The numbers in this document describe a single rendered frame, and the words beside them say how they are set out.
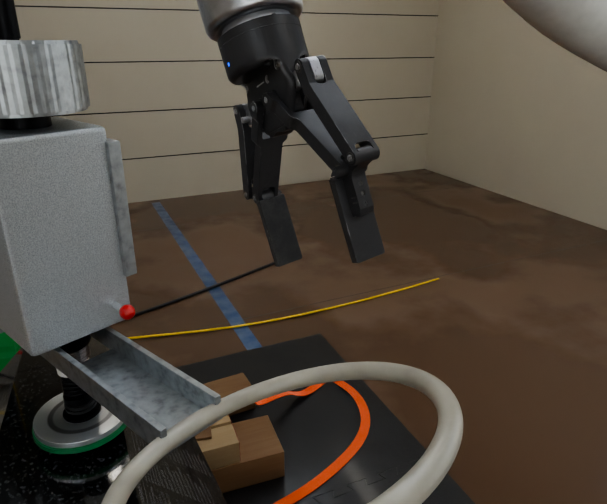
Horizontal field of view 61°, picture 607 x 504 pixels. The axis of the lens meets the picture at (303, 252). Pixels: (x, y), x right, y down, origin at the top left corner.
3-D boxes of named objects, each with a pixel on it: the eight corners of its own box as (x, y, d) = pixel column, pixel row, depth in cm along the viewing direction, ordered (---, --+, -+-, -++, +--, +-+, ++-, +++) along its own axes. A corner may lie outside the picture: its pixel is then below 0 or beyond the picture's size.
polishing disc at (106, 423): (25, 457, 110) (24, 452, 110) (41, 396, 129) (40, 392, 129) (130, 436, 116) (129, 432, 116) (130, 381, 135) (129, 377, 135)
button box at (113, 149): (107, 267, 114) (86, 137, 104) (118, 263, 116) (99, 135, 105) (126, 277, 109) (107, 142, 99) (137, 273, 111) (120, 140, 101)
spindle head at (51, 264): (-30, 312, 123) (-83, 119, 106) (61, 282, 138) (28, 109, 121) (35, 372, 100) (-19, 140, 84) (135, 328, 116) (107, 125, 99)
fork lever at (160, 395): (-16, 328, 123) (-21, 309, 122) (63, 300, 137) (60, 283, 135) (144, 469, 80) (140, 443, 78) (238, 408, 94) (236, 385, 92)
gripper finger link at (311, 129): (297, 97, 47) (300, 83, 46) (372, 172, 42) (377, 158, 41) (261, 104, 45) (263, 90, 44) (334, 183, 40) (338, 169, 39)
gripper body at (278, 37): (317, 4, 44) (346, 112, 45) (272, 43, 51) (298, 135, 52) (239, 10, 40) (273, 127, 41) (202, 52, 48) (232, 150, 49)
